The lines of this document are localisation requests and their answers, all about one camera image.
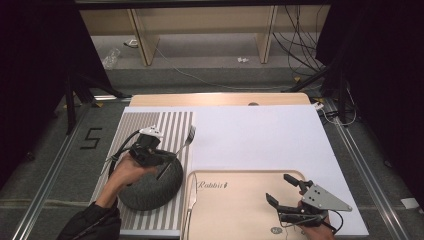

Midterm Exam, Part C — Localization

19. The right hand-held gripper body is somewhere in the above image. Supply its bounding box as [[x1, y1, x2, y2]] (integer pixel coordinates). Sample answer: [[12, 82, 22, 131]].
[[279, 184, 354, 230]]

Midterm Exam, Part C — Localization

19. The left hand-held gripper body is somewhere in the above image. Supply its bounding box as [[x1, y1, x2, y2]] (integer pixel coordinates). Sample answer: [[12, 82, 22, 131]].
[[129, 124, 165, 167]]

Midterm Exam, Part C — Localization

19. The beige tray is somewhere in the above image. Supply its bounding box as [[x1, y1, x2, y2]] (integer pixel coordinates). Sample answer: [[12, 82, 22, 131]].
[[179, 169, 309, 240]]

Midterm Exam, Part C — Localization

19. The black textured plate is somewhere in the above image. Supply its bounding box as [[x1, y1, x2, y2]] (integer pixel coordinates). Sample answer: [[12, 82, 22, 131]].
[[117, 159, 184, 212]]

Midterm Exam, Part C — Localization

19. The silver table knife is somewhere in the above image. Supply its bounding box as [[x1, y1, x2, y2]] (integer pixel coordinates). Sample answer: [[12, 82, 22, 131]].
[[184, 173, 198, 240]]

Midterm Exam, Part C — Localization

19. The person's left hand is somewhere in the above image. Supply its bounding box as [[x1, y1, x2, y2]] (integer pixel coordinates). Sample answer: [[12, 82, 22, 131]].
[[106, 153, 158, 198]]

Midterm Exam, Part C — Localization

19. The person's right hand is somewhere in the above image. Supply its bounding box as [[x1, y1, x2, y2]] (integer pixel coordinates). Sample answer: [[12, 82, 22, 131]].
[[299, 218, 338, 240]]

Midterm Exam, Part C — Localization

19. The gray striped placemat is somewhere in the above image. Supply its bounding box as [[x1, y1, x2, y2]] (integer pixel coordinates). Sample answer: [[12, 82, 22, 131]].
[[89, 111, 194, 232]]

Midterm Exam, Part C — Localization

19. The black tripod stand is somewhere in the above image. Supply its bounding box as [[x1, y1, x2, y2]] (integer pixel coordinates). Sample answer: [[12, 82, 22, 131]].
[[63, 71, 133, 134], [281, 64, 348, 124]]

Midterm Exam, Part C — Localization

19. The white paper slip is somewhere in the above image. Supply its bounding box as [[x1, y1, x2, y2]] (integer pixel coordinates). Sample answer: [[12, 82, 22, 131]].
[[400, 197, 420, 210]]

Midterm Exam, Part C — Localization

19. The clear plastic wrap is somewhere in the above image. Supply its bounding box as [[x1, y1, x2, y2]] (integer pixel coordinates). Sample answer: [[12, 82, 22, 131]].
[[101, 48, 121, 69]]

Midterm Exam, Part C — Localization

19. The light wooden desk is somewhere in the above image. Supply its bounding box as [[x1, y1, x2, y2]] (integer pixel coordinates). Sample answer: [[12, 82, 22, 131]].
[[79, 4, 331, 67]]

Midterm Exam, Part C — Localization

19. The black curtain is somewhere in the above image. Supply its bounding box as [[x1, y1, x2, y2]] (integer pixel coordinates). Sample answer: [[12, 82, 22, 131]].
[[316, 0, 424, 201], [0, 0, 113, 188]]

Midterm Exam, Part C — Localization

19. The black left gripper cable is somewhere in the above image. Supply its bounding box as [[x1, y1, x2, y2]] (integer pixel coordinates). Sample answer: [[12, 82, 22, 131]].
[[106, 129, 141, 179]]

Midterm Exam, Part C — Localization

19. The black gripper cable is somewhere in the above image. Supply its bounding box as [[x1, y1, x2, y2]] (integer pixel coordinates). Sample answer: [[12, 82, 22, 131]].
[[106, 129, 141, 179], [328, 211, 345, 234]]

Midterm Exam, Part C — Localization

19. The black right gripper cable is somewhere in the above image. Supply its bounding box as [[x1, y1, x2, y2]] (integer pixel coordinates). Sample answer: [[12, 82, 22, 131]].
[[328, 211, 345, 234]]

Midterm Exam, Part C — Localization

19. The metal floor rail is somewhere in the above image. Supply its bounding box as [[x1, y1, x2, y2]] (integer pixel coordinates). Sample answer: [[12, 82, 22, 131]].
[[11, 103, 91, 240], [324, 98, 413, 240]]

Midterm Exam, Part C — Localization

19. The white plug with cable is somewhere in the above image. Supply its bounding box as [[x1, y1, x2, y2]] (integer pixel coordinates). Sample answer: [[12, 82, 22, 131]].
[[312, 86, 358, 127]]

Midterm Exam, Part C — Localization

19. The bundle of black cables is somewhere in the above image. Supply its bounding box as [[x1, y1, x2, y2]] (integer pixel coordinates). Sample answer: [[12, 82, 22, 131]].
[[273, 4, 329, 78]]

